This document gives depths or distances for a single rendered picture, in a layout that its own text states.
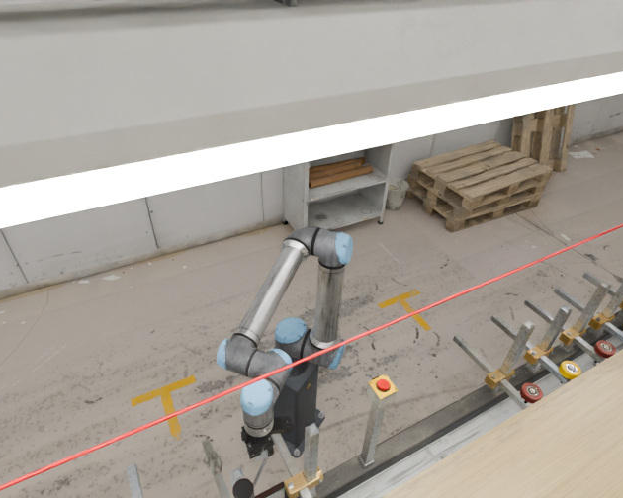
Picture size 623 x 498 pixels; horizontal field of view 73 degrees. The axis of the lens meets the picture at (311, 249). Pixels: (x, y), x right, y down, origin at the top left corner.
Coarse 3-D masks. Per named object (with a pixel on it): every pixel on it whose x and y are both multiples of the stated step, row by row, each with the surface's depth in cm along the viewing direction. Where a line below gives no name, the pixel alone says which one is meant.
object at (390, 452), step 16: (592, 336) 226; (608, 336) 231; (560, 352) 217; (576, 352) 218; (528, 368) 209; (544, 368) 209; (512, 384) 201; (464, 400) 194; (480, 400) 194; (496, 400) 197; (432, 416) 187; (448, 416) 187; (464, 416) 188; (400, 432) 181; (416, 432) 181; (432, 432) 181; (448, 432) 188; (384, 448) 175; (400, 448) 175; (416, 448) 179; (352, 464) 170; (384, 464) 171; (336, 480) 165; (352, 480) 165; (288, 496) 160; (320, 496) 160; (336, 496) 165
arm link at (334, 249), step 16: (320, 240) 164; (336, 240) 162; (352, 240) 169; (320, 256) 167; (336, 256) 163; (320, 272) 172; (336, 272) 169; (320, 288) 176; (336, 288) 175; (320, 304) 181; (336, 304) 181; (320, 320) 186; (336, 320) 187; (320, 336) 192; (336, 336) 195; (304, 352) 199; (336, 352) 195; (336, 368) 200
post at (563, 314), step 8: (560, 312) 185; (568, 312) 182; (560, 320) 186; (552, 328) 191; (560, 328) 189; (544, 336) 196; (552, 336) 192; (544, 344) 197; (552, 344) 197; (536, 368) 206
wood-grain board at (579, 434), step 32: (576, 384) 179; (608, 384) 179; (512, 416) 166; (544, 416) 167; (576, 416) 167; (608, 416) 167; (480, 448) 156; (512, 448) 156; (544, 448) 157; (576, 448) 157; (608, 448) 157; (416, 480) 146; (448, 480) 147; (480, 480) 147; (512, 480) 147; (544, 480) 147; (576, 480) 148; (608, 480) 148
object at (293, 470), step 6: (276, 438) 163; (282, 438) 163; (276, 444) 161; (282, 444) 161; (282, 450) 159; (288, 450) 159; (282, 456) 158; (288, 456) 157; (288, 462) 155; (294, 462) 156; (288, 468) 154; (294, 468) 154; (294, 474) 152; (300, 492) 148; (306, 492) 148
